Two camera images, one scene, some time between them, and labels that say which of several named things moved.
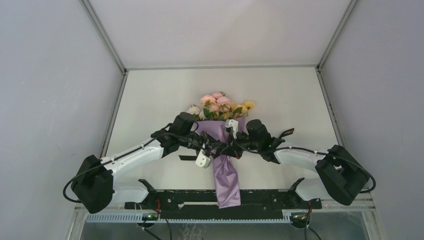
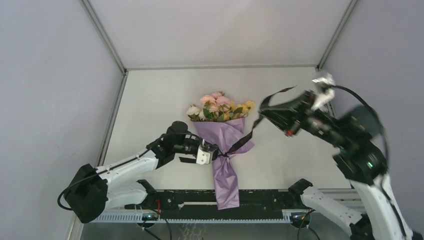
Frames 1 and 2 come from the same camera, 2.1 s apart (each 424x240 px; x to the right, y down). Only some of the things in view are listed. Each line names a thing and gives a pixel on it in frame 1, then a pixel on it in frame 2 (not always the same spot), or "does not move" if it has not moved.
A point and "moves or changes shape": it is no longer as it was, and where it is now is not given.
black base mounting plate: [200, 204] does not move
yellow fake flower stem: [237, 110] does not move
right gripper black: [233, 148] to [289, 114]
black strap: [187, 157] moves or changes shape
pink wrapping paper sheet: [225, 167] does not move
